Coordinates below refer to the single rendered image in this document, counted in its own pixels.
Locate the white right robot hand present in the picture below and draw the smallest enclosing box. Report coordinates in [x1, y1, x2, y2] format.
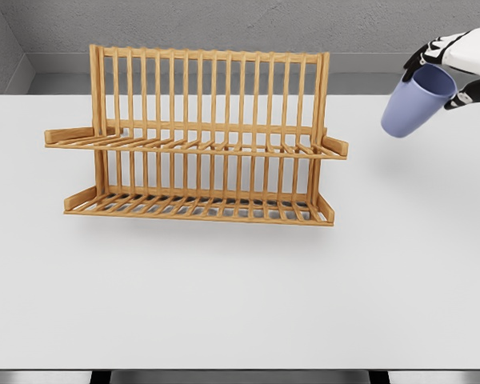
[402, 27, 480, 111]

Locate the blue plastic cup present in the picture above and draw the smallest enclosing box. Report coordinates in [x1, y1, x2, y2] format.
[380, 64, 458, 139]

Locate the wooden two-tier dish rack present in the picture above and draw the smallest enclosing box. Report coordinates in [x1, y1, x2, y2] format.
[44, 43, 350, 228]

